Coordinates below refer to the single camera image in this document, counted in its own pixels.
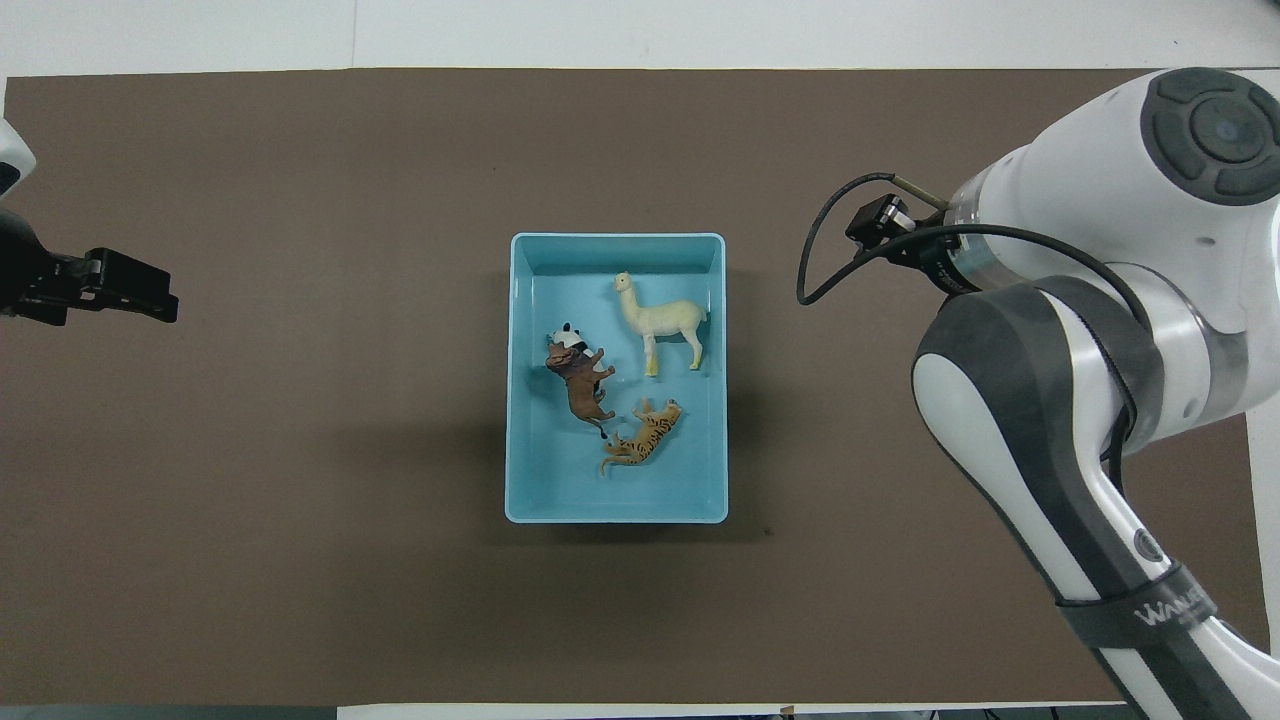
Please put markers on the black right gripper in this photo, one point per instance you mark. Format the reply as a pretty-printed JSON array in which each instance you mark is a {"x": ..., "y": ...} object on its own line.
[{"x": 945, "y": 262}]

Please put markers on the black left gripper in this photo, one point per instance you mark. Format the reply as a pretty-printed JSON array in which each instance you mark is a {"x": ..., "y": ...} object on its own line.
[{"x": 30, "y": 270}]

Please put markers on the cream alpaca toy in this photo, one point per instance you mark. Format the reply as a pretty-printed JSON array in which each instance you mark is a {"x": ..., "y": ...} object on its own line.
[{"x": 665, "y": 320}]

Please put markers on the orange tiger toy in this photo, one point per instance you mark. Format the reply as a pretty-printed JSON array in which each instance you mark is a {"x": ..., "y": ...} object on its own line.
[{"x": 645, "y": 437}]

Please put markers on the black white panda toy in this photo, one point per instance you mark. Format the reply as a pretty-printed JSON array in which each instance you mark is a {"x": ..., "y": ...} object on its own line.
[{"x": 568, "y": 338}]

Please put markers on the brown lion toy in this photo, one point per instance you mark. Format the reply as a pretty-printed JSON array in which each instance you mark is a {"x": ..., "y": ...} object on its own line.
[{"x": 580, "y": 385}]

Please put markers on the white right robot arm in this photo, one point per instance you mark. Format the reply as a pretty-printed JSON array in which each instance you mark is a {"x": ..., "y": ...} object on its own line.
[{"x": 1060, "y": 200}]

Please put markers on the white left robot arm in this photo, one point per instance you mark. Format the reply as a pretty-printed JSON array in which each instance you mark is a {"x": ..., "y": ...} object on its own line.
[{"x": 12, "y": 160}]

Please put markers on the light blue storage box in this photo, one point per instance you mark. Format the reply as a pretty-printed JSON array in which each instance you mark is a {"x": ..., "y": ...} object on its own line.
[{"x": 560, "y": 490}]

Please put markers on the brown table mat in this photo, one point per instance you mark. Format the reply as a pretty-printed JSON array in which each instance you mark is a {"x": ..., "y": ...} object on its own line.
[{"x": 300, "y": 500}]

